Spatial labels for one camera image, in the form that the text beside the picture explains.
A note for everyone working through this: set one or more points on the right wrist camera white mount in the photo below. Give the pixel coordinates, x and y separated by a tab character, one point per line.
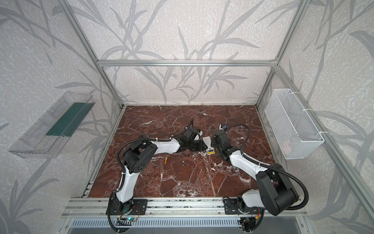
223	127

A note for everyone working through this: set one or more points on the white wire mesh basket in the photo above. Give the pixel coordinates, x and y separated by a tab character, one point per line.
296	133

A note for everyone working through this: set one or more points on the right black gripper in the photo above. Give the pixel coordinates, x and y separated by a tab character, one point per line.
217	145

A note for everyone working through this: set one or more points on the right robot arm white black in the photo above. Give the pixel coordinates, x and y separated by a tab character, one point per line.
277	189

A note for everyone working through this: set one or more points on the aluminium frame crossbar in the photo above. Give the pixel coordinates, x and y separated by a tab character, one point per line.
256	63

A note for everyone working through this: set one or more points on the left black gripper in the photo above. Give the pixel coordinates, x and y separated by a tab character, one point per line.
197	144

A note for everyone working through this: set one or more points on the white remote control yellow buttons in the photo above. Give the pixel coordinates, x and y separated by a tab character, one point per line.
208	142

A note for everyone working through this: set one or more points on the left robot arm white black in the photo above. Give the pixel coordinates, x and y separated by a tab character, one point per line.
134	156

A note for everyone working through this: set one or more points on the clear plastic wall bin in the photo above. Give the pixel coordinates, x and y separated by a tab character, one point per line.
46	138

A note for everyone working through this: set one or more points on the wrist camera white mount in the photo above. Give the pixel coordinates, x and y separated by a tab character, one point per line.
198	137
223	127

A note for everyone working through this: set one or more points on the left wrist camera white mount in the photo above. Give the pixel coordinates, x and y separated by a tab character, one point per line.
198	137

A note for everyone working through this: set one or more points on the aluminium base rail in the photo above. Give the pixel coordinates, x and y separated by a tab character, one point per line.
155	207

